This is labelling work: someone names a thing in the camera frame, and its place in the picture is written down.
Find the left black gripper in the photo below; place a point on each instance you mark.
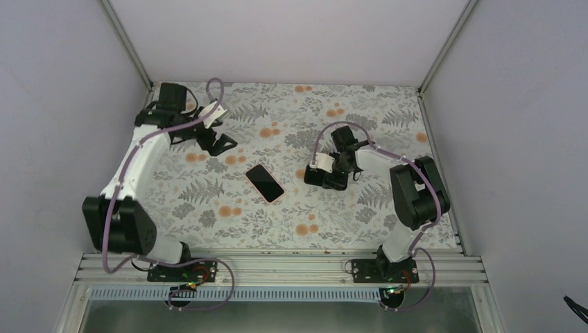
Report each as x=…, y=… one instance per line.
x=215, y=149

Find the black phone pink case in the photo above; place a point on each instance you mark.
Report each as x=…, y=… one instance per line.
x=261, y=179

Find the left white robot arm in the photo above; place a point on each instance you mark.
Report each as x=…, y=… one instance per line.
x=119, y=226

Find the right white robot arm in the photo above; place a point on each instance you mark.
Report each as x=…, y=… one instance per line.
x=418, y=193

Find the floral patterned mat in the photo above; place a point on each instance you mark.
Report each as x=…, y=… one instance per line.
x=208, y=202

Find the black object at edge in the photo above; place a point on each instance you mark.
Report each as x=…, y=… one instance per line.
x=580, y=311

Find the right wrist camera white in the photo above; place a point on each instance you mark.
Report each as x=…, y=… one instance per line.
x=323, y=162

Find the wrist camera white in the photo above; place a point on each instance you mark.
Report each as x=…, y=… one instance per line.
x=211, y=113
x=323, y=162

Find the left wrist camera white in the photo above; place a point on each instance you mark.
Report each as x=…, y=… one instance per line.
x=211, y=113

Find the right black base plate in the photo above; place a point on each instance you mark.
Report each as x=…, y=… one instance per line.
x=365, y=271

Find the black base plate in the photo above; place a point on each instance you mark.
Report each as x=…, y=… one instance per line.
x=365, y=271
x=201, y=271

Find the white slotted cable duct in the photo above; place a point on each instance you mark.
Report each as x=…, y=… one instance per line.
x=217, y=294

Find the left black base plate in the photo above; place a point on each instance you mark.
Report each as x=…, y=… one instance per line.
x=201, y=271

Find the aluminium mounting rail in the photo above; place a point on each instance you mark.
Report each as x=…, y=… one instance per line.
x=303, y=268

